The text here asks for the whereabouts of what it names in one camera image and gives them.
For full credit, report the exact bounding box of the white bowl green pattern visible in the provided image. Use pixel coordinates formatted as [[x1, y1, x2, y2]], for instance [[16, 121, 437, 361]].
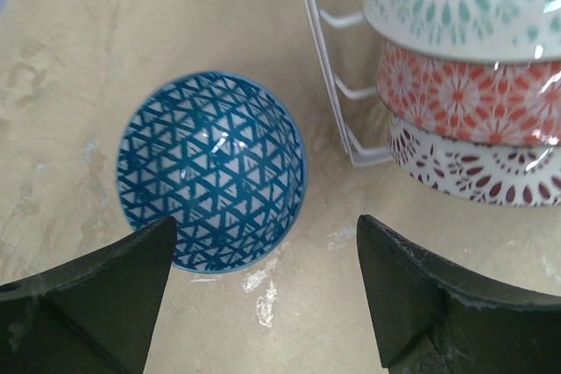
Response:
[[364, 0, 560, 63]]

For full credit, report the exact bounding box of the white bowl maroon pattern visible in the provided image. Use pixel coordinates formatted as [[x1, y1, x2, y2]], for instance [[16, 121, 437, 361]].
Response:
[[388, 115, 560, 207]]

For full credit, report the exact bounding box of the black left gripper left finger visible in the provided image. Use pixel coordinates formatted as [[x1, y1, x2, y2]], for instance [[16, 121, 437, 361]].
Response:
[[1, 216, 177, 373]]

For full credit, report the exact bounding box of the blue triangle pattern bowl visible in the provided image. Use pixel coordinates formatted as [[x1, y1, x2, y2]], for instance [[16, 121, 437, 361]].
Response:
[[116, 71, 308, 274]]

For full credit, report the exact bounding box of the white wire dish rack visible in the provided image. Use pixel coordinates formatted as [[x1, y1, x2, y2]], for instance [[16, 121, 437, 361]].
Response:
[[303, 0, 393, 166]]

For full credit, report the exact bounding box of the orange floral pattern bowl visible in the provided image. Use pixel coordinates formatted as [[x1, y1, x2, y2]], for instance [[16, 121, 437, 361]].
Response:
[[376, 41, 560, 145]]

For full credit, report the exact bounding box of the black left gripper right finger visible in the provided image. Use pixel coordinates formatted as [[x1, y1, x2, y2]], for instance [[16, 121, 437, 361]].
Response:
[[357, 215, 560, 373]]

